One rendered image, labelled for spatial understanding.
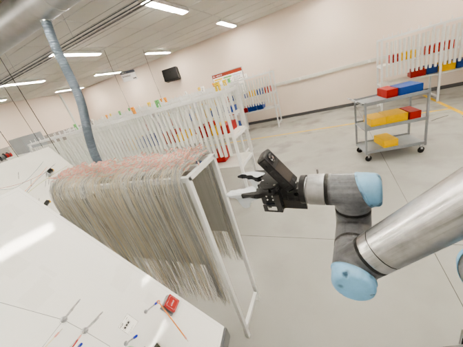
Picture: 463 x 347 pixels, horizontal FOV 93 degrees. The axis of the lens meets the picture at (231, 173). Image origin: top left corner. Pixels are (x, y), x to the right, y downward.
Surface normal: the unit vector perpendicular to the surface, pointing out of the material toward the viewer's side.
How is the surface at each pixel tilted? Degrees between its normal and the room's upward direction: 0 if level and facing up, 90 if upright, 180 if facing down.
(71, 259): 54
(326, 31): 90
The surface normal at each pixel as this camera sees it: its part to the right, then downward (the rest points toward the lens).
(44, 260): 0.62, -0.65
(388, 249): -0.76, 0.15
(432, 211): -0.88, -0.08
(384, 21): -0.35, 0.46
